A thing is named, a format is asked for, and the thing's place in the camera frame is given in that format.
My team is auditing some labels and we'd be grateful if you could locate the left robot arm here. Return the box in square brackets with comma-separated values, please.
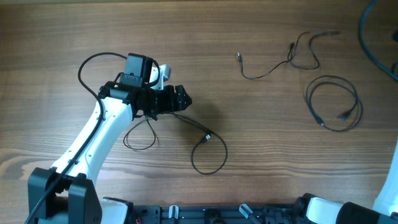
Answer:
[26, 53, 192, 223]

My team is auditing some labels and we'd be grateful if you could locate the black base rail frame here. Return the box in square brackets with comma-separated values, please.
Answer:
[126, 204, 311, 224]

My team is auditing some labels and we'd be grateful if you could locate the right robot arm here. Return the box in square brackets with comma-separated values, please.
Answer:
[293, 146, 397, 224]

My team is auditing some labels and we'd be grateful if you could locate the thin black red cable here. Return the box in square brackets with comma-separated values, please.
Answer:
[236, 30, 341, 80]

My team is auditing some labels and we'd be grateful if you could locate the thick black USB cable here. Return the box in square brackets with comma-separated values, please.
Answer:
[304, 75, 364, 133]

